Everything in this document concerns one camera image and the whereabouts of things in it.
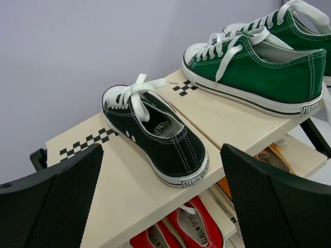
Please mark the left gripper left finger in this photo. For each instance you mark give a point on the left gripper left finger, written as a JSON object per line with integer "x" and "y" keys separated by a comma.
{"x": 50, "y": 207}

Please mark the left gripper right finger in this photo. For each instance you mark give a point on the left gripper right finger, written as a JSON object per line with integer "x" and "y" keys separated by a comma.
{"x": 275, "y": 208}

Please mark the black sneaker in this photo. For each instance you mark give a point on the black sneaker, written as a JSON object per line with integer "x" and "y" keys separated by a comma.
{"x": 145, "y": 116}

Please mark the green sneaker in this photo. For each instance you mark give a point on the green sneaker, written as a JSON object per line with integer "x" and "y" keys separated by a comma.
{"x": 260, "y": 70}
{"x": 285, "y": 24}

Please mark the beige black shoe shelf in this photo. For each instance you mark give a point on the beige black shoe shelf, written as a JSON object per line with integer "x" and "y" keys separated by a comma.
{"x": 129, "y": 197}

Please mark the right yellow sneaker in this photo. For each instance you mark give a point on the right yellow sneaker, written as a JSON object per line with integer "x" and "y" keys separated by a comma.
{"x": 273, "y": 156}

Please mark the yellow sneaker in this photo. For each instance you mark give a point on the yellow sneaker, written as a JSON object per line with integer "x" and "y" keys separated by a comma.
{"x": 273, "y": 156}
{"x": 224, "y": 187}

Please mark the left yellow sneaker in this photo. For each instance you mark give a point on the left yellow sneaker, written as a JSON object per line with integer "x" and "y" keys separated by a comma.
{"x": 224, "y": 187}

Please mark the right red sneaker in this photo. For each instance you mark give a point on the right red sneaker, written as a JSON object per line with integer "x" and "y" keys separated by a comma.
{"x": 196, "y": 226}

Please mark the red sneaker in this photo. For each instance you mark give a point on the red sneaker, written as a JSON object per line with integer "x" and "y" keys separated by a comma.
{"x": 196, "y": 226}
{"x": 156, "y": 236}

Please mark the left red sneaker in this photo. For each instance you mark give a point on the left red sneaker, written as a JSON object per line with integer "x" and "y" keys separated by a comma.
{"x": 156, "y": 236}

